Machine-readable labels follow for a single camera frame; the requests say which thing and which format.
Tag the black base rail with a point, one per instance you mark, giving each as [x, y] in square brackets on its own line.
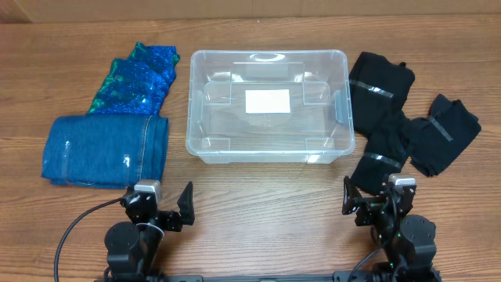
[266, 278]

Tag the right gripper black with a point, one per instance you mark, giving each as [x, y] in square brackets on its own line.
[365, 200]

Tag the clear plastic storage bin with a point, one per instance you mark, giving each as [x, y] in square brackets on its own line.
[318, 130]

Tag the blue green sequin cloth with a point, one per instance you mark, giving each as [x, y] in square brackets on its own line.
[139, 83]

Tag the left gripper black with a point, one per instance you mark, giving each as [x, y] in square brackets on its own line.
[185, 204]

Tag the blue denim jeans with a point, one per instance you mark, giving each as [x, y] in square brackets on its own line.
[105, 150]

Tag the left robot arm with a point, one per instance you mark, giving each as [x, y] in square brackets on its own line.
[132, 246]

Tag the black cloth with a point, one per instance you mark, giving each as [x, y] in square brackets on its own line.
[378, 88]
[385, 153]
[439, 138]

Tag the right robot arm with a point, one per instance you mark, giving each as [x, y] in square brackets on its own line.
[405, 242]

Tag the white label in bin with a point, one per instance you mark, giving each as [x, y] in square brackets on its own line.
[267, 101]

